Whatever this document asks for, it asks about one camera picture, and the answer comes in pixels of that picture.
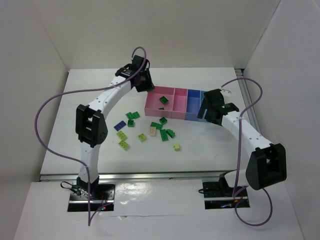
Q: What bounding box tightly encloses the green lego brick pair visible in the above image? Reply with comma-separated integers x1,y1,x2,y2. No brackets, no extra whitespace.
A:
125,112,135,120
132,111,140,119

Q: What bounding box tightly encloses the large pink container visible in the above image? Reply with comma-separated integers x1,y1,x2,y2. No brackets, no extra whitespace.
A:
144,86,175,119

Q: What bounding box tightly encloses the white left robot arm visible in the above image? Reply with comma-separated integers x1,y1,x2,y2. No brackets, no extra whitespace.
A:
75,67,155,194

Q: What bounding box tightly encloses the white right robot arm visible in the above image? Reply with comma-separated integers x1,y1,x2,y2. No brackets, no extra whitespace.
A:
197,89,287,191

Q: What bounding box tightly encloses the light blue container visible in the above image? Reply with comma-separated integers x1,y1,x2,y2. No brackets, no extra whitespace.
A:
197,91,208,123

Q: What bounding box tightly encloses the purple blue container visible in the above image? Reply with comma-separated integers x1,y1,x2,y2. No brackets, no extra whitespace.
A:
185,89,201,122

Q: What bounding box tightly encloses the small pink container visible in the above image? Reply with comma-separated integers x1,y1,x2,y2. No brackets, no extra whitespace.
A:
172,88,188,120

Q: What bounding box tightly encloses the green lego brick small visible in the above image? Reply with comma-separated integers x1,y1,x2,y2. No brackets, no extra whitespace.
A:
127,119,135,128

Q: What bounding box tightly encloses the purple lego brick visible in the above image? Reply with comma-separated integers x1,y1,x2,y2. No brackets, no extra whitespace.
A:
113,120,127,132

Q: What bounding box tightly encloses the green flat lego brick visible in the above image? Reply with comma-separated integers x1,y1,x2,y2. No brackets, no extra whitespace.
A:
150,122,163,130

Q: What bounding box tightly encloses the tan lego brick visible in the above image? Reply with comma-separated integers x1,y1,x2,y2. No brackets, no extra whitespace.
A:
149,126,157,137

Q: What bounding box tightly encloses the lime lego brick right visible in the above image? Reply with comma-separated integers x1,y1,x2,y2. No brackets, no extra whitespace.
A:
173,143,181,152

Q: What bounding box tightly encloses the lime lego brick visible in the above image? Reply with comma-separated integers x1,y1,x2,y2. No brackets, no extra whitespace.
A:
118,140,130,151
138,133,147,143
173,143,181,152
116,130,128,141

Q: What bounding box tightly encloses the lime lego brick middle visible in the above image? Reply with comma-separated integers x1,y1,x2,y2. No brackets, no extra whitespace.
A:
138,133,147,143

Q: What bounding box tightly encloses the lime lego brick upper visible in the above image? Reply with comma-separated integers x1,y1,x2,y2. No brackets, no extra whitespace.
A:
116,130,128,141

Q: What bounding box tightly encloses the green long lego brick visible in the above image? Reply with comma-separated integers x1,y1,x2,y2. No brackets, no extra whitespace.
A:
160,129,169,142

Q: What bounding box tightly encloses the lime lego brick lower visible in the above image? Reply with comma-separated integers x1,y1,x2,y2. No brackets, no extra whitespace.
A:
118,140,130,151

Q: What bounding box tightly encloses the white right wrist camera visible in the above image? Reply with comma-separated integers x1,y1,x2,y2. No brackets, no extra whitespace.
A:
220,89,231,101

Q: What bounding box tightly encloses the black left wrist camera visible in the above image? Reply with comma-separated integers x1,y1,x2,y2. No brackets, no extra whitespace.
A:
115,55,149,79

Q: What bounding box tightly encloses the aluminium rail right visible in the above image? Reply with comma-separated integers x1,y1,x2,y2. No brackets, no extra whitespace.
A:
234,68,261,133

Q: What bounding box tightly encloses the aluminium rail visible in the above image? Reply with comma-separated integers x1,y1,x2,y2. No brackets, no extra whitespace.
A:
234,68,261,133
39,171,225,182

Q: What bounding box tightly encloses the aluminium rail front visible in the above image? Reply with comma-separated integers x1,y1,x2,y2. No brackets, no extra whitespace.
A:
39,171,225,182

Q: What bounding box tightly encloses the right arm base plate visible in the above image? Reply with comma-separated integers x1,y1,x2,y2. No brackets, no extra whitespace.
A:
198,181,250,210

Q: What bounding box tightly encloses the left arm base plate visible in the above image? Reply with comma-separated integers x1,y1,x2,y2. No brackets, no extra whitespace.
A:
60,182,116,213

